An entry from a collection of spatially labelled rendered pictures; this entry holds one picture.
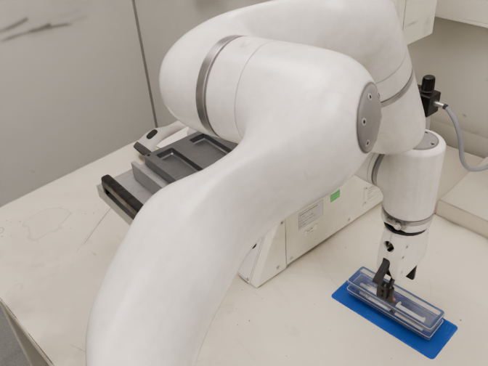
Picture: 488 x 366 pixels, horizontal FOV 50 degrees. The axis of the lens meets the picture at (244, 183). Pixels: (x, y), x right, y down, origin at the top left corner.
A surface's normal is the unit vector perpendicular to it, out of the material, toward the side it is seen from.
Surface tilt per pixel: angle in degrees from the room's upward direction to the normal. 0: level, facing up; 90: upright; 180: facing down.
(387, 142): 117
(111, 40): 90
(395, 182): 90
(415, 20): 90
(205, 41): 13
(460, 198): 0
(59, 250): 0
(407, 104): 95
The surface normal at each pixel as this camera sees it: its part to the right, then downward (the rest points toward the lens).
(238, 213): 0.40, 0.39
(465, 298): -0.07, -0.81
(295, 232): 0.64, 0.42
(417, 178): -0.15, 0.58
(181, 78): -0.65, 0.07
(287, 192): 0.34, 0.73
